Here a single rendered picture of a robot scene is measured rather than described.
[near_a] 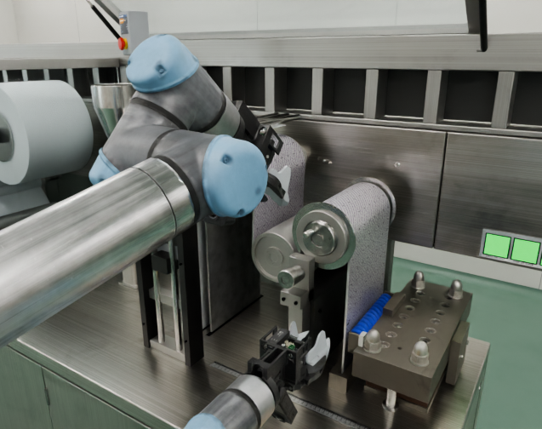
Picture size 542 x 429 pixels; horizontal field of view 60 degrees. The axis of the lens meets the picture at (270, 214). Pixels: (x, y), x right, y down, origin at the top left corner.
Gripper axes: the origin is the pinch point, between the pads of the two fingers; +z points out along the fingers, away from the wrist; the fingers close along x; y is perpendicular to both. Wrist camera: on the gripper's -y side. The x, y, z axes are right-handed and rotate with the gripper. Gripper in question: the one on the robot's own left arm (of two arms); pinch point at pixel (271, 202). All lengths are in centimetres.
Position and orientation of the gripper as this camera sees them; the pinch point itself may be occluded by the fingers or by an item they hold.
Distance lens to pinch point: 81.1
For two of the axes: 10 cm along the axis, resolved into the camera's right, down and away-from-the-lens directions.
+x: -8.4, -1.7, 5.1
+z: 4.1, 4.0, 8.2
